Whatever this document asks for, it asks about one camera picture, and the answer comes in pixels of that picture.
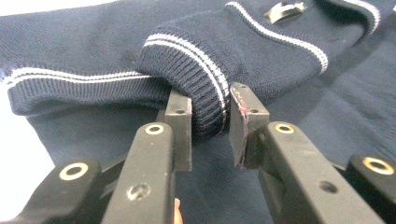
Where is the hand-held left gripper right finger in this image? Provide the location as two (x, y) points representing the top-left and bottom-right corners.
(229, 81), (387, 224)

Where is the dark knitted vest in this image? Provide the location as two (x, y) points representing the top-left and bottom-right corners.
(0, 0), (396, 224)

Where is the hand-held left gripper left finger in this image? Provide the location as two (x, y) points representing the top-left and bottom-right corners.
(102, 89), (194, 224)

